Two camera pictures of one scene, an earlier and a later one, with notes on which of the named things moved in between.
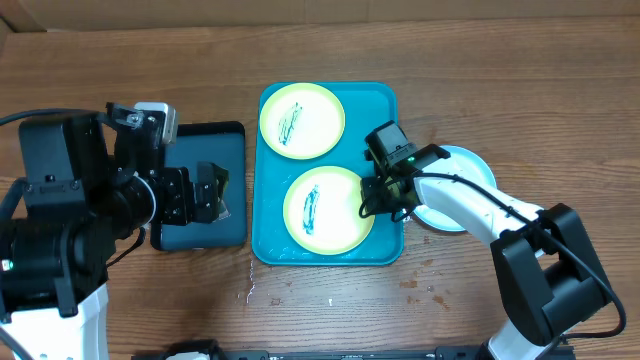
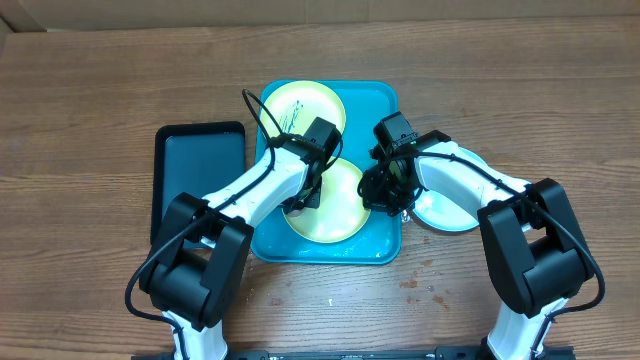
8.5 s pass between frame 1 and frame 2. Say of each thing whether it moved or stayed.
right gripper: stayed
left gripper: moved
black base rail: stayed
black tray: stayed
